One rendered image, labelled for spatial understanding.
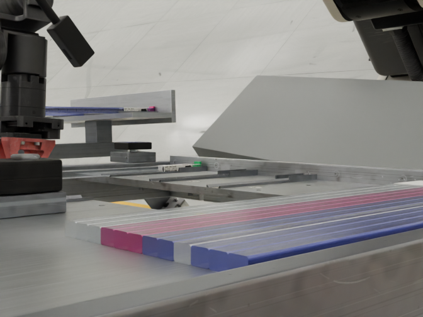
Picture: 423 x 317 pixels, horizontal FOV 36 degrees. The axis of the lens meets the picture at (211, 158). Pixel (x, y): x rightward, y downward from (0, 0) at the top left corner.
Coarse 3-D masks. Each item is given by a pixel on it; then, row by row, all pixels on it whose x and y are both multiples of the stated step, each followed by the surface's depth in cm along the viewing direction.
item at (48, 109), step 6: (48, 108) 115; (54, 108) 116; (60, 108) 117; (66, 108) 118; (72, 108) 119; (78, 108) 119; (84, 108) 120; (90, 108) 121; (96, 108) 122; (102, 108) 123; (108, 108) 124; (114, 108) 125; (120, 108) 127; (150, 108) 132
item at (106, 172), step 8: (104, 168) 96; (112, 168) 95; (120, 168) 96; (128, 168) 97; (136, 168) 98; (144, 168) 99; (152, 168) 100; (160, 168) 101; (64, 176) 90; (72, 176) 90; (80, 176) 91; (88, 176) 92; (96, 176) 93; (104, 176) 94
